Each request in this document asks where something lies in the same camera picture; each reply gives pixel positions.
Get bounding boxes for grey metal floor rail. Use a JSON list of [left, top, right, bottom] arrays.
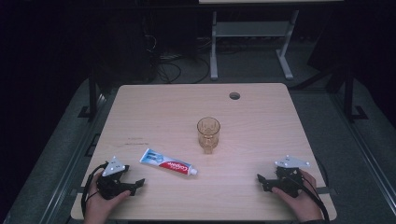
[[38, 92, 120, 224], [329, 91, 396, 216]]

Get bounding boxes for person's right hand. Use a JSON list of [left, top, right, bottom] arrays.
[[271, 169, 323, 224]]

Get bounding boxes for person's left hand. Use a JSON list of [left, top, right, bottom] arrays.
[[82, 172, 132, 224]]

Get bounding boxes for toothpaste tube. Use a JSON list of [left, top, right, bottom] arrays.
[[138, 147, 199, 177]]

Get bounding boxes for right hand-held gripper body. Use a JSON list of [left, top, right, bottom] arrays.
[[270, 154, 311, 199]]

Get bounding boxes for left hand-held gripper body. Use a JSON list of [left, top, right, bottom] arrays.
[[96, 156, 138, 201]]

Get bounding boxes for clear plastic cup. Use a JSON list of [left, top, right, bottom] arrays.
[[196, 116, 221, 155]]

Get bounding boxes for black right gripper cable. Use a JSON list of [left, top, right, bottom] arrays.
[[290, 159, 332, 224]]

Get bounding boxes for white metal table frame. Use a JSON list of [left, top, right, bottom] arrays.
[[209, 8, 301, 81]]

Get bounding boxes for black metal stand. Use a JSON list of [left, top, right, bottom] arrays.
[[343, 69, 369, 123], [77, 64, 101, 119]]

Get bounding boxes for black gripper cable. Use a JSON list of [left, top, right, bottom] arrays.
[[80, 161, 109, 218], [290, 159, 332, 224]]

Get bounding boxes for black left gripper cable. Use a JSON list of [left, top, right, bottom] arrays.
[[80, 161, 109, 218]]

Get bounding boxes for black floor cables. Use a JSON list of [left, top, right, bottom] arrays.
[[142, 32, 213, 85]]

